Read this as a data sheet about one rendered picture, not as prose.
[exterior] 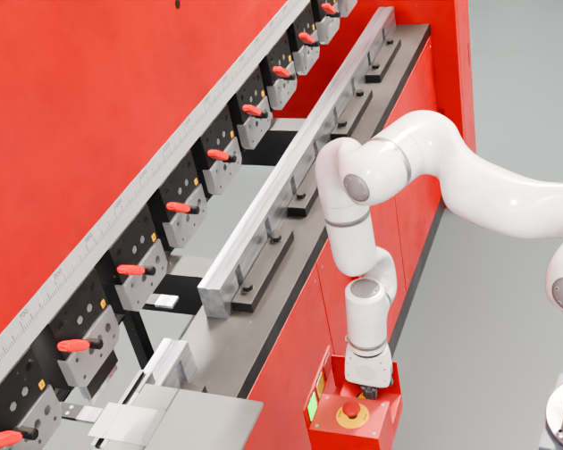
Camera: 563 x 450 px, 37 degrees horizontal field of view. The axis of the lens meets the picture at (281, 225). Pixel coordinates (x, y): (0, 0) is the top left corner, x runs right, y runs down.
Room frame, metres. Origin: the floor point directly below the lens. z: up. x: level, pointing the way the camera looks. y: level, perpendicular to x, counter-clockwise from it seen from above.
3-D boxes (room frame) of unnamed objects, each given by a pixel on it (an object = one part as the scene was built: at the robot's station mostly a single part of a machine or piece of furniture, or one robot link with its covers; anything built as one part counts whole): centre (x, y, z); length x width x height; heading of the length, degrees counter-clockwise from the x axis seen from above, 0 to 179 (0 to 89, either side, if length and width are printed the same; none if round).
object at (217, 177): (1.70, 0.13, 1.26); 0.15 x 0.09 x 0.17; 152
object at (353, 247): (1.37, -0.15, 1.11); 0.16 x 0.09 x 0.30; 148
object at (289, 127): (2.57, 0.11, 0.81); 0.64 x 0.08 x 0.14; 62
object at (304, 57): (2.24, -0.15, 1.26); 0.15 x 0.09 x 0.17; 152
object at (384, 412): (1.31, -0.07, 0.75); 0.20 x 0.16 x 0.18; 154
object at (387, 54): (2.77, -0.49, 0.89); 0.30 x 0.05 x 0.03; 152
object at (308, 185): (2.06, -0.12, 0.89); 0.30 x 0.05 x 0.03; 152
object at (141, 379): (1.22, 0.39, 0.99); 0.20 x 0.03 x 0.03; 152
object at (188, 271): (1.90, 0.46, 0.81); 0.64 x 0.08 x 0.14; 62
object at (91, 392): (1.20, 0.40, 1.13); 0.10 x 0.02 x 0.10; 152
